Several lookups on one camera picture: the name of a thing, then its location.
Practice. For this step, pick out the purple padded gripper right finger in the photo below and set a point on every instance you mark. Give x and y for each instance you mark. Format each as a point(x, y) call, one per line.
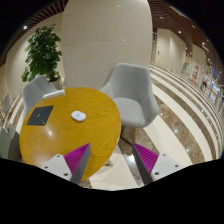
point(153, 166)

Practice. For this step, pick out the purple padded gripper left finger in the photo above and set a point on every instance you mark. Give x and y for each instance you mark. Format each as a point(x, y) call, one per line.
point(71, 166)

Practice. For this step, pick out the white computer mouse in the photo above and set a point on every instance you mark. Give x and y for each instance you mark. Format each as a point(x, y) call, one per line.
point(78, 116)

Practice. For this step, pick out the black mouse pad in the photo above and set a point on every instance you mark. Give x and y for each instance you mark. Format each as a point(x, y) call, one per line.
point(40, 116)

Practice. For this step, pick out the round wooden table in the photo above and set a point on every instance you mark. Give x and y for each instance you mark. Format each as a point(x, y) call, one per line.
point(62, 134)

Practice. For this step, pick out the grey chair at left edge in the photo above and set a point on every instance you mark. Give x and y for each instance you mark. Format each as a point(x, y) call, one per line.
point(9, 144)

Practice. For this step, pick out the white keyboard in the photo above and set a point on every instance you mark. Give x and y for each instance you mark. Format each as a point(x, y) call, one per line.
point(54, 94)

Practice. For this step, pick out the grey armchair left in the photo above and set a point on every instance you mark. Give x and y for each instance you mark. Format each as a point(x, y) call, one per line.
point(33, 92)

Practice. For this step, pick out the grey armchair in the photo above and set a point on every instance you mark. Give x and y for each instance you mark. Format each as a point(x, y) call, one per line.
point(33, 92)
point(130, 87)

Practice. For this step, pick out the grey armchair right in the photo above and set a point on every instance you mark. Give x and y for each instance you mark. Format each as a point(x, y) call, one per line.
point(130, 87)

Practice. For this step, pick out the green potted plant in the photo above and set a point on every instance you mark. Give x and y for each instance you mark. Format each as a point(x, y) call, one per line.
point(43, 55)

